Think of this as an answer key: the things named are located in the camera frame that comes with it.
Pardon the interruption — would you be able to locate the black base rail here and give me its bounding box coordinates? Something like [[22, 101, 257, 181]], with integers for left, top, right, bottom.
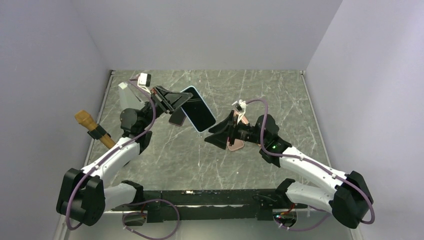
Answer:
[[113, 188, 306, 223]]

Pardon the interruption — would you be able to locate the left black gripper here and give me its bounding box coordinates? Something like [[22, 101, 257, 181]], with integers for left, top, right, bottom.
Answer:
[[140, 85, 194, 130]]

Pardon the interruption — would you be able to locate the pink phone case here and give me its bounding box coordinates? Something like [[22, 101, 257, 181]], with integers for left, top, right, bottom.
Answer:
[[226, 116, 249, 152]]

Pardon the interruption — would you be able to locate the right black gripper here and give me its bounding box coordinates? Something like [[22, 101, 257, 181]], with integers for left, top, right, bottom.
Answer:
[[204, 110, 267, 150]]

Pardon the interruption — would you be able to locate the white wedge stand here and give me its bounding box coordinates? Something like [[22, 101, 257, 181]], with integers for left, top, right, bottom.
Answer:
[[118, 82, 144, 111]]

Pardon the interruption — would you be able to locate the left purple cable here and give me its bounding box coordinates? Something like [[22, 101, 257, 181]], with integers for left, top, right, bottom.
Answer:
[[65, 77, 157, 231]]

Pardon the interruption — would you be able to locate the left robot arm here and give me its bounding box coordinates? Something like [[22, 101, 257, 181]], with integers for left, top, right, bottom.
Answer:
[[56, 85, 194, 230]]

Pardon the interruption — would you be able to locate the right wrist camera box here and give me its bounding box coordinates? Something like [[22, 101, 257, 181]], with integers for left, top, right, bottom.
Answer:
[[231, 99, 248, 114]]

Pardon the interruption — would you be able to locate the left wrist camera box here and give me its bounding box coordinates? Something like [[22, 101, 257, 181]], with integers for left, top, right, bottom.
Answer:
[[137, 72, 152, 88]]

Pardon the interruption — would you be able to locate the yellow microphone on stand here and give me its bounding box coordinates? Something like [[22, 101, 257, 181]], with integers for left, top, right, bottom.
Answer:
[[74, 110, 116, 149]]

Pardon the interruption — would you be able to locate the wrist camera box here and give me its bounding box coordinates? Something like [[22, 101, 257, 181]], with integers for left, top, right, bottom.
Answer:
[[137, 72, 152, 88], [231, 99, 248, 114]]

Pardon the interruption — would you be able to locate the purple black phone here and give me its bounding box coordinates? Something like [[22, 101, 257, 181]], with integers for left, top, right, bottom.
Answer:
[[168, 108, 187, 127]]

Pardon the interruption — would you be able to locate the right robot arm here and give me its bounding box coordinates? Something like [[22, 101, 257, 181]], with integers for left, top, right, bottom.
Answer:
[[204, 111, 376, 229]]

